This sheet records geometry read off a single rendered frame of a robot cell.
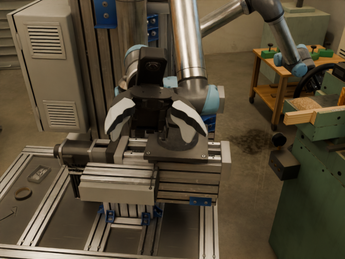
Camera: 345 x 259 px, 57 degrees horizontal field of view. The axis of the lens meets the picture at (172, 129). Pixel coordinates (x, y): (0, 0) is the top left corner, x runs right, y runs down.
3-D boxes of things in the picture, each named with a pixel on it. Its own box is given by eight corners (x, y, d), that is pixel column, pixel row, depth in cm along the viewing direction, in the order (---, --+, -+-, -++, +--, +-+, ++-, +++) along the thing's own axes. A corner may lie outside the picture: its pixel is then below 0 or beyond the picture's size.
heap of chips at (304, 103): (308, 98, 127) (309, 92, 125) (327, 114, 117) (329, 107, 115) (288, 100, 125) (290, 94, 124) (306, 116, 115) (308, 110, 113)
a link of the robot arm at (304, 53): (288, 53, 182) (302, 51, 183) (295, 69, 178) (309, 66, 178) (292, 44, 175) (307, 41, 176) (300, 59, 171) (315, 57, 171)
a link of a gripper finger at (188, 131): (212, 153, 53) (173, 128, 58) (219, 123, 50) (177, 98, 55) (199, 160, 51) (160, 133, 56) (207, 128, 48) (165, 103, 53)
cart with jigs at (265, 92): (306, 95, 323) (322, 32, 288) (341, 125, 276) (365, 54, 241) (244, 101, 313) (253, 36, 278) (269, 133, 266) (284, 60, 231)
